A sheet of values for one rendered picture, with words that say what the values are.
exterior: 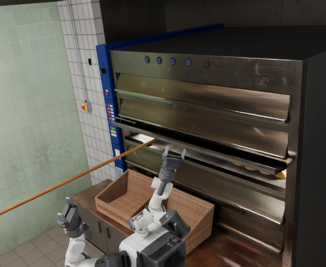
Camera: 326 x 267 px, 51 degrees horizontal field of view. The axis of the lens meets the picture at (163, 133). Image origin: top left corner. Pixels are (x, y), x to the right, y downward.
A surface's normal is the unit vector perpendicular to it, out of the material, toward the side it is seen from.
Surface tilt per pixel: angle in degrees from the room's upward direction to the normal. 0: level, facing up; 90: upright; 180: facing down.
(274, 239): 70
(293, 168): 90
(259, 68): 90
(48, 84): 90
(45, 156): 90
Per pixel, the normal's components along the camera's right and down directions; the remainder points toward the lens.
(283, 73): -0.71, 0.32
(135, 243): -0.09, -0.93
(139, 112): -0.70, -0.02
